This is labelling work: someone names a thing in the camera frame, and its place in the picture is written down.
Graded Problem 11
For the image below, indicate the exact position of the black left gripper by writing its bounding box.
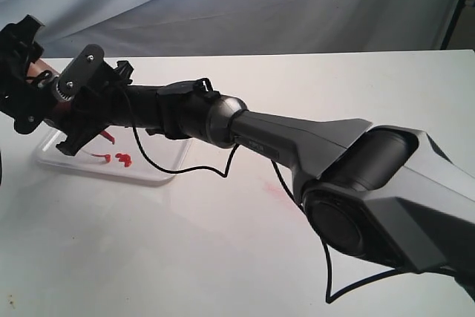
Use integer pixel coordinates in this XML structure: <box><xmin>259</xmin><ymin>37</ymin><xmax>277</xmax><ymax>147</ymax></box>
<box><xmin>1</xmin><ymin>15</ymin><xmax>58</xmax><ymax>134</ymax></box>

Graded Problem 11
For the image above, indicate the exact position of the grey backdrop cloth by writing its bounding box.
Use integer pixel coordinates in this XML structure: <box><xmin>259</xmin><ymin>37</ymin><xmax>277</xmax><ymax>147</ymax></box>
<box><xmin>1</xmin><ymin>0</ymin><xmax>456</xmax><ymax>57</ymax></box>

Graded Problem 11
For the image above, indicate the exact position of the red sauce blob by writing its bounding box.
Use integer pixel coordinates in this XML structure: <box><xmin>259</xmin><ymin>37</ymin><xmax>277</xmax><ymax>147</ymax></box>
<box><xmin>88</xmin><ymin>130</ymin><xmax>132</xmax><ymax>168</ymax></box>

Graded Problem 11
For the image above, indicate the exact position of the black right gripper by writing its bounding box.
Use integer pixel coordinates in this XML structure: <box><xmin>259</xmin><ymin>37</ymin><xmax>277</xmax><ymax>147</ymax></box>
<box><xmin>56</xmin><ymin>60</ymin><xmax>134</xmax><ymax>155</ymax></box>

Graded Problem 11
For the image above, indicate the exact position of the white plastic tray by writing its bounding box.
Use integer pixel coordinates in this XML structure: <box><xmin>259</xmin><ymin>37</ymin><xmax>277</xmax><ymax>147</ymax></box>
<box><xmin>36</xmin><ymin>126</ymin><xmax>191</xmax><ymax>186</ymax></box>

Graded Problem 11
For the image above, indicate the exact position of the black right camera cable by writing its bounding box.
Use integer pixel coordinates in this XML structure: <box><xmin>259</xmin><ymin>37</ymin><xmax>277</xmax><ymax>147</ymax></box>
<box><xmin>111</xmin><ymin>82</ymin><xmax>475</xmax><ymax>304</ymax></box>

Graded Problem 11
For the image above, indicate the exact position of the red sauce squeeze bottle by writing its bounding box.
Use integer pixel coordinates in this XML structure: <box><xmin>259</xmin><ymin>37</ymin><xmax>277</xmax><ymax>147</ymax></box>
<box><xmin>27</xmin><ymin>59</ymin><xmax>71</xmax><ymax>124</ymax></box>

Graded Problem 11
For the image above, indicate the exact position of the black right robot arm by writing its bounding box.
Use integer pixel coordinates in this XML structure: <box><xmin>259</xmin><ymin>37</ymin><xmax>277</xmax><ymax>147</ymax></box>
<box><xmin>54</xmin><ymin>56</ymin><xmax>474</xmax><ymax>295</ymax></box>

